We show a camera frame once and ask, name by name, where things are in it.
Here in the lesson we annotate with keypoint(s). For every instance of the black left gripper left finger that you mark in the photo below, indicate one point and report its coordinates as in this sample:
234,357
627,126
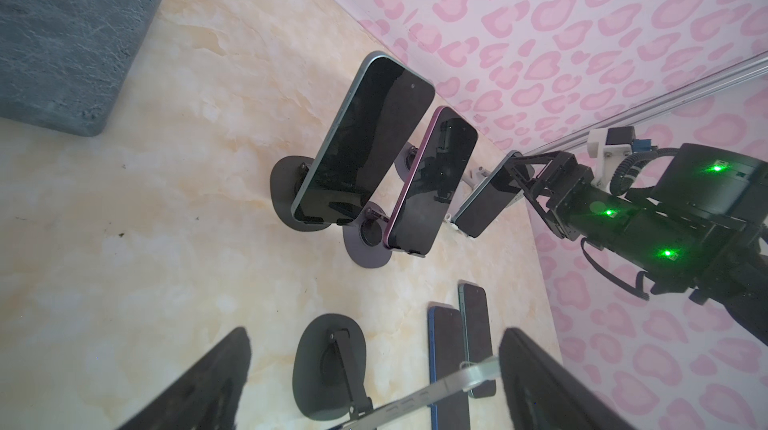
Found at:
207,395

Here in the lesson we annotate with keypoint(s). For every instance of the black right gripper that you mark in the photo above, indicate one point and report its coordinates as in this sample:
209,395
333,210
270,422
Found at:
560,190

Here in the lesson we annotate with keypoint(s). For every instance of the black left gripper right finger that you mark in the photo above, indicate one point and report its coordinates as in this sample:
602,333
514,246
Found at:
542,394

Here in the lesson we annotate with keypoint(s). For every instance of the green-edged black phone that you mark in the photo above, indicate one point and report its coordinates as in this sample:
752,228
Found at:
473,307

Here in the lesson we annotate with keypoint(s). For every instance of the blue-edged black phone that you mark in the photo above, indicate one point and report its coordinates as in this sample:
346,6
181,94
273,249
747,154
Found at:
446,353

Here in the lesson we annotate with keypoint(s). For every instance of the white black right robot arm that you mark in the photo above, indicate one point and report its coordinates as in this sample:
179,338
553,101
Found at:
692,219

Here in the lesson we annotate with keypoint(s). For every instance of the black front phone stand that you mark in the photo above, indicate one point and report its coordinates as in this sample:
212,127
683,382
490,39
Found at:
329,370

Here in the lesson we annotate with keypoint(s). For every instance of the purple-edged phone with glare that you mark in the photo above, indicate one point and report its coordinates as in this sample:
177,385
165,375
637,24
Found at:
434,178

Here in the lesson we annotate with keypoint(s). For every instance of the grey middle round stand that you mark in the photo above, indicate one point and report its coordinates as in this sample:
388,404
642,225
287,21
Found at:
363,238

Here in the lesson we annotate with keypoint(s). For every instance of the phone on left rear stand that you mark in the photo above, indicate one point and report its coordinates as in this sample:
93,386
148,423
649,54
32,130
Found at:
382,108

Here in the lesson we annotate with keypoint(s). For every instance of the black left rear stand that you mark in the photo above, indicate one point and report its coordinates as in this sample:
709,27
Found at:
286,178

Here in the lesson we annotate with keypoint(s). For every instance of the grey foam pad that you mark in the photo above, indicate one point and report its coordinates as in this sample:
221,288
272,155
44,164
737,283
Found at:
64,62

